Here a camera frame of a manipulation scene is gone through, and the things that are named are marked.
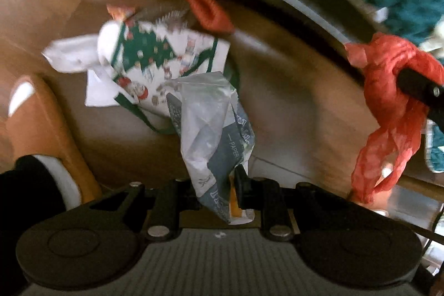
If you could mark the green white printed paper bag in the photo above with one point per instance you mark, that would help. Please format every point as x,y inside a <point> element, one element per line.
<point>156,56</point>

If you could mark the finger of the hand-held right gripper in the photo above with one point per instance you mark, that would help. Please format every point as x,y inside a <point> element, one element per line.
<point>421,86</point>

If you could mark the orange slipper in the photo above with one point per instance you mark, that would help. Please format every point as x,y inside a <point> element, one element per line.
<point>45,122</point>

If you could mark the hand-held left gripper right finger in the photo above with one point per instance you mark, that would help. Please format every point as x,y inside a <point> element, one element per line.
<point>242,192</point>

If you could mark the person's leg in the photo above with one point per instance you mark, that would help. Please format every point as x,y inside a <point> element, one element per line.
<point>24,188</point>

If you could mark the red plastic bag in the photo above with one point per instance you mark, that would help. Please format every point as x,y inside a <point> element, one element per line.
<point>385,101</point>

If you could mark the white grey paper bag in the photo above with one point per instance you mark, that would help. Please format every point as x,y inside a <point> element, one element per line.
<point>211,122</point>

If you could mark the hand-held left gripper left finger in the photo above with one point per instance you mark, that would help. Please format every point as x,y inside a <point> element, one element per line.
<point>166,206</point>

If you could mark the white crumpled paper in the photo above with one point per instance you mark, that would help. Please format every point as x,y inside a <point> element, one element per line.
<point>69,53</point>

